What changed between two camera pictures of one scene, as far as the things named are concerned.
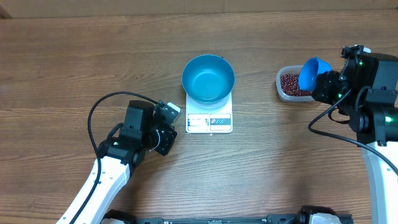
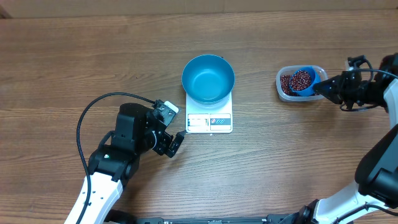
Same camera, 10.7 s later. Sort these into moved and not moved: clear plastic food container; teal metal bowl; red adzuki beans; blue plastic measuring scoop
Moved: blue plastic measuring scoop
Not moved: red adzuki beans; clear plastic food container; teal metal bowl
